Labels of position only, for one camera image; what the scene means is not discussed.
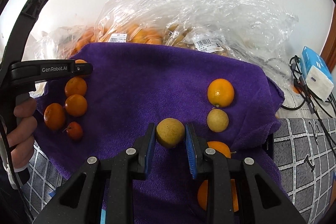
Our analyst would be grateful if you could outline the small orange kumquat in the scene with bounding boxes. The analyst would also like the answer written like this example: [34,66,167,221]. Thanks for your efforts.
[207,79,235,107]
[207,141,231,159]

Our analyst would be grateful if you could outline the yellow-green round fruit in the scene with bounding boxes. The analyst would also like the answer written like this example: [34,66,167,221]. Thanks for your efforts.
[156,118,185,148]

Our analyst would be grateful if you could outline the large orange mandarin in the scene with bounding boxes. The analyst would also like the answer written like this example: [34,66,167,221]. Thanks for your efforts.
[44,103,66,131]

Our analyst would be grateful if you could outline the left hand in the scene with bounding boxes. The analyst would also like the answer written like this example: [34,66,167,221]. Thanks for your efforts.
[7,97,37,169]

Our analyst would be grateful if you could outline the yellow-green small fruit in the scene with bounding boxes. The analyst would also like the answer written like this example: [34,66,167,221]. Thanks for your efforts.
[207,109,229,133]

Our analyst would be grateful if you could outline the clear crumpled plastic bag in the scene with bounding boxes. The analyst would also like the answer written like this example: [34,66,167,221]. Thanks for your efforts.
[22,25,93,61]

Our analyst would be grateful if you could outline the orange mandarin near edge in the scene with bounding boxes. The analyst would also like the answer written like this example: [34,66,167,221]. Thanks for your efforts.
[196,178,240,213]

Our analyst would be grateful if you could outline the orange mandarin on cloth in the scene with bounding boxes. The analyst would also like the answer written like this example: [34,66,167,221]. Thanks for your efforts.
[64,77,87,97]

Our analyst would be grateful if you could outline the small orange kumquat top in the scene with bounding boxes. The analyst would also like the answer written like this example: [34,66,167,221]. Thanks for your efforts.
[207,79,235,107]

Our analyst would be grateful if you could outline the orange mandarin behind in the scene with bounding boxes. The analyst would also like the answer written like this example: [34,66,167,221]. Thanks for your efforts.
[75,59,87,78]

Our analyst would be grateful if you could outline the purple towel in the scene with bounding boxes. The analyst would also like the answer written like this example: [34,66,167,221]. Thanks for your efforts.
[34,43,284,223]

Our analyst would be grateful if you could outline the small red fruit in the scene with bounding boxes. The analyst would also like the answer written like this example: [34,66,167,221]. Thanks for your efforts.
[64,122,84,141]

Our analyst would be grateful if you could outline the grey checked tablecloth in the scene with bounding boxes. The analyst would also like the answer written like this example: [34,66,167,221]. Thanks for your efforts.
[22,118,335,223]

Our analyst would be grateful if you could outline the clear bag of oranges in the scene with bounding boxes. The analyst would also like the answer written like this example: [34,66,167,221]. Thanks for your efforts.
[72,0,298,65]

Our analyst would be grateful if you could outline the blue white tissue box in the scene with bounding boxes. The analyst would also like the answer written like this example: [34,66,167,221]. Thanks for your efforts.
[300,46,334,102]

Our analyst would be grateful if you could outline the black cables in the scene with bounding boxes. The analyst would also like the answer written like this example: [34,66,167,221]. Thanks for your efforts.
[280,54,336,154]

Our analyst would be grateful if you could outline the brown wooden door frame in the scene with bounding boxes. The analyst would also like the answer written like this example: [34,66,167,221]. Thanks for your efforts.
[321,8,336,72]

